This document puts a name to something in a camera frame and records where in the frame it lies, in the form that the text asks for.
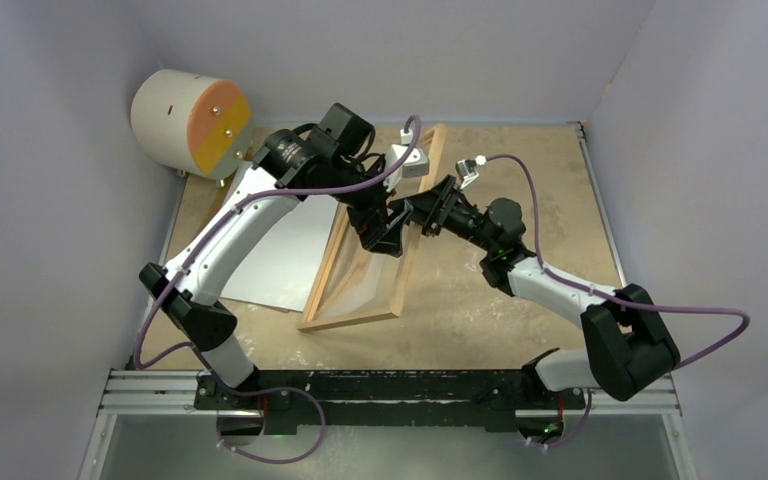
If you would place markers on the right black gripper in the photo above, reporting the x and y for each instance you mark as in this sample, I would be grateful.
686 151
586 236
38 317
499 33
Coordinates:
432 209

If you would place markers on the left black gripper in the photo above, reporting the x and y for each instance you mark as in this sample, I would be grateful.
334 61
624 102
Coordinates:
371 224

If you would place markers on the wooden picture frame with glass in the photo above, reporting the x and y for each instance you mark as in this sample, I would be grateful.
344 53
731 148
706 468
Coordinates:
355 287

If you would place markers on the glossy printed photo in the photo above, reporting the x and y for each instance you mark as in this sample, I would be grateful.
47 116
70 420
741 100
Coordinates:
280 270

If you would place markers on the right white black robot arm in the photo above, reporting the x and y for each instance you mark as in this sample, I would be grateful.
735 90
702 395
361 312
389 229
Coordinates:
627 344

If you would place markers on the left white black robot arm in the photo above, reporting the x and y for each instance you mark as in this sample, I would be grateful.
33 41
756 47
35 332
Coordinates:
187 288

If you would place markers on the white cylindrical drum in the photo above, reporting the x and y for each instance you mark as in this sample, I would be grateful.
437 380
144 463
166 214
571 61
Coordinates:
193 123

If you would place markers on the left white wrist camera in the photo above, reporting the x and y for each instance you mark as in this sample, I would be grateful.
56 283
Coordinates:
405 162

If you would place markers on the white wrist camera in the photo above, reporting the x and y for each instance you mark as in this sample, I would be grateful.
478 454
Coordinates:
405 162
467 170

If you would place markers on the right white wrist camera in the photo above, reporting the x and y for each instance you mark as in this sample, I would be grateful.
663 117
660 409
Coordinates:
467 170

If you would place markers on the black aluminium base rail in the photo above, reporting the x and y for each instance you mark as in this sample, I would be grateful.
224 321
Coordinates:
498 401

